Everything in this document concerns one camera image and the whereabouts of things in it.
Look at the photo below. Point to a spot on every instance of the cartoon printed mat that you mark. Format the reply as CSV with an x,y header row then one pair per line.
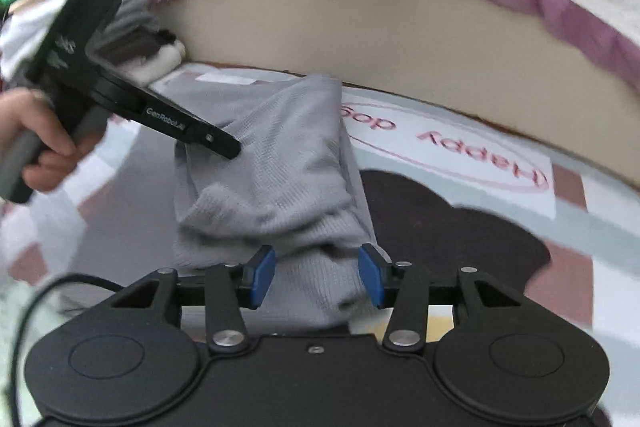
x,y
450,217

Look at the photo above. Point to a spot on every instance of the grey waffle shirt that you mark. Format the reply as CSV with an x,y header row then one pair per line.
x,y
280,177

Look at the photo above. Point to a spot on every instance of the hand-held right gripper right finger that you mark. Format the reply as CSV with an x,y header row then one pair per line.
x,y
371,277

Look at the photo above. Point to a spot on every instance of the stack of folded clothes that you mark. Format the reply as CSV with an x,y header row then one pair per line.
x,y
145,52

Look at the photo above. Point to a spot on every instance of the person's left hand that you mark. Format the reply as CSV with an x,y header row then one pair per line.
x,y
45,127

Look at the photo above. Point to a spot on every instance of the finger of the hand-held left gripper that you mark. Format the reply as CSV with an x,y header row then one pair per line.
x,y
195,132

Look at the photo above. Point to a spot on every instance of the pale white cloth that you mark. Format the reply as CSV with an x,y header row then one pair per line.
x,y
30,322

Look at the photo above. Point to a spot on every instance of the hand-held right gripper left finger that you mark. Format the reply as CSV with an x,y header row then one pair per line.
x,y
264,277

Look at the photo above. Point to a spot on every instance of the beige mattress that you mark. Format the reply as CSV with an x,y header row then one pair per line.
x,y
380,37

